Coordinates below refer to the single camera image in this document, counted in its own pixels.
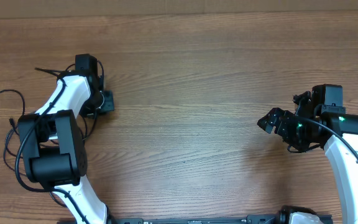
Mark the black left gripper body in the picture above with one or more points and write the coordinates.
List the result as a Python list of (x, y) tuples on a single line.
[(108, 101)]

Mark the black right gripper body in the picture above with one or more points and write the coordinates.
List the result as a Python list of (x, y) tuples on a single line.
[(296, 132)]

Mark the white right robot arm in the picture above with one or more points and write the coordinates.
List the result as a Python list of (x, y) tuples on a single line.
[(320, 120)]

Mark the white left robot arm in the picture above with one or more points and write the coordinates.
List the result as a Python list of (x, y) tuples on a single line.
[(52, 156)]

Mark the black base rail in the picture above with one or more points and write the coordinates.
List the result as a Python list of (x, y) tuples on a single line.
[(282, 216)]

